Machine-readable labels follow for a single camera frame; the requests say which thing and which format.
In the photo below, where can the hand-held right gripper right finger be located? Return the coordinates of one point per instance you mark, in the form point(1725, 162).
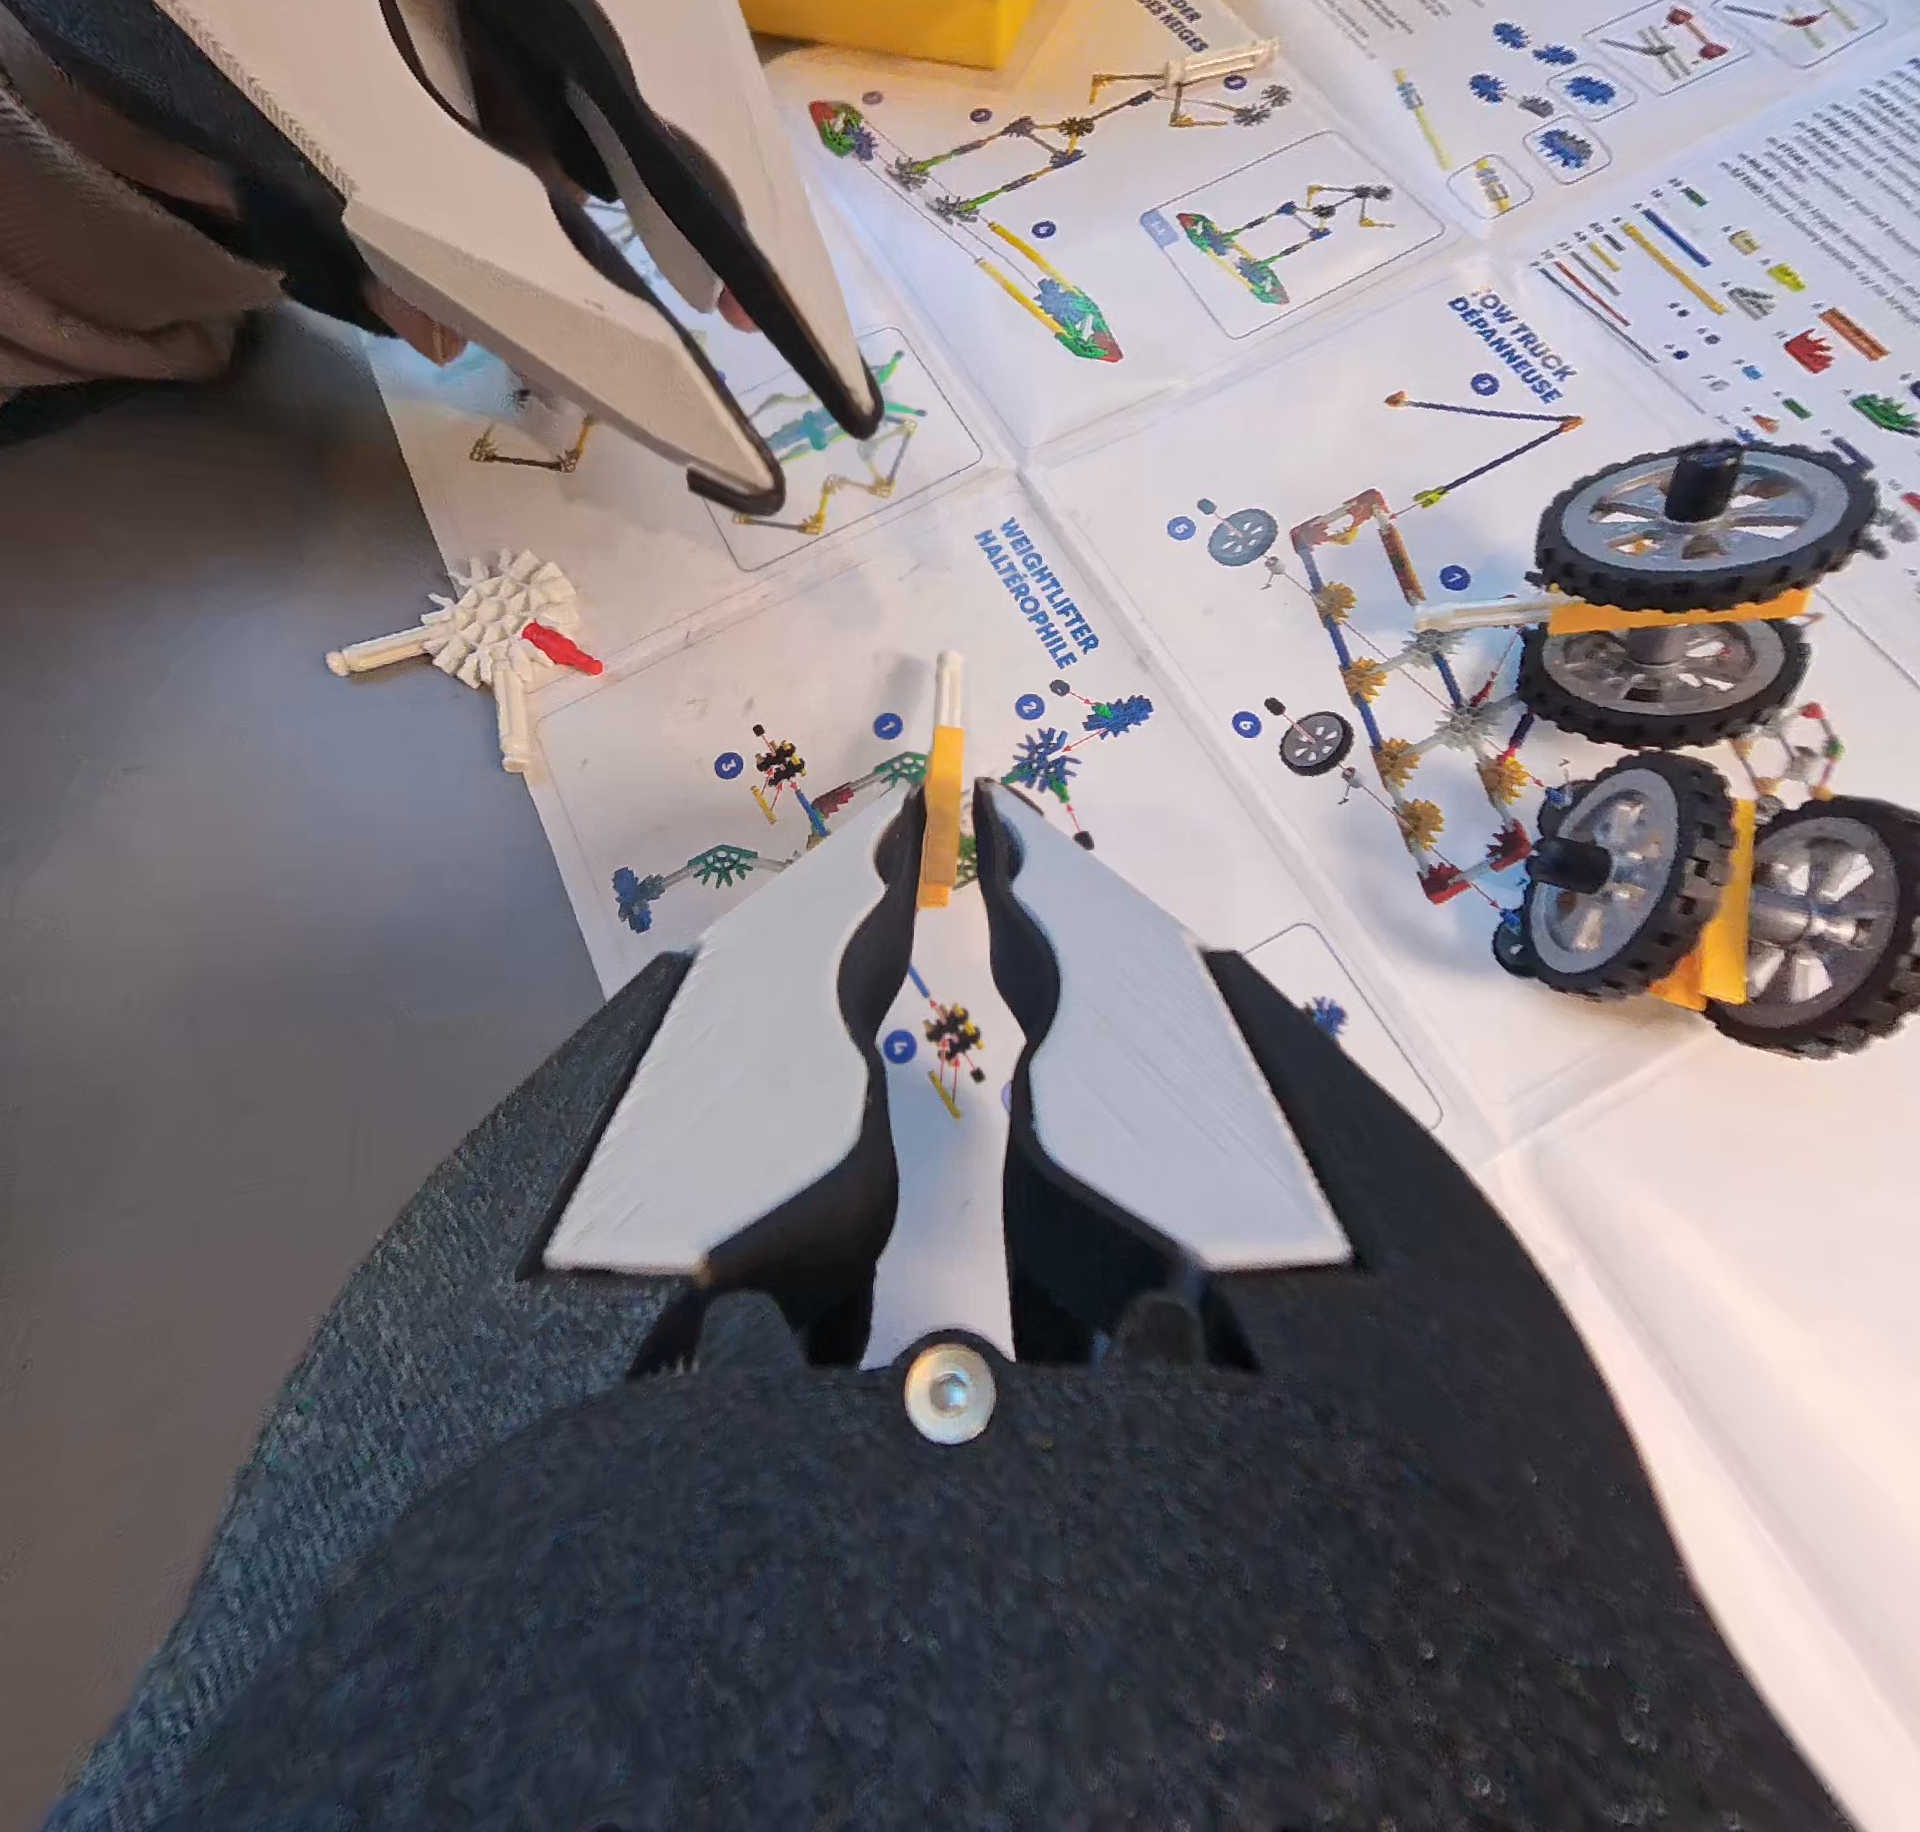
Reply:
point(1171, 1113)

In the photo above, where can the white printed instruction sheet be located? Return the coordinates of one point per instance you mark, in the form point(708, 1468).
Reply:
point(1351, 962)

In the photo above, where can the red rod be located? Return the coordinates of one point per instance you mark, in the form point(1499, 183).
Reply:
point(562, 647)

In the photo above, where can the white snowflake connector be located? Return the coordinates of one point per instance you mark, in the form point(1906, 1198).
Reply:
point(495, 617)

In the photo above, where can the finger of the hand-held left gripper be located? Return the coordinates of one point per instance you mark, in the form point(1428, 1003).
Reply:
point(495, 257)
point(750, 137)

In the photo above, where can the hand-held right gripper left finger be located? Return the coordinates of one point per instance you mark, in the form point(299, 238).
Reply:
point(736, 1113)

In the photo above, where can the person's left hand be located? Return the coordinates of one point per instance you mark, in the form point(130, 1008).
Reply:
point(421, 338)

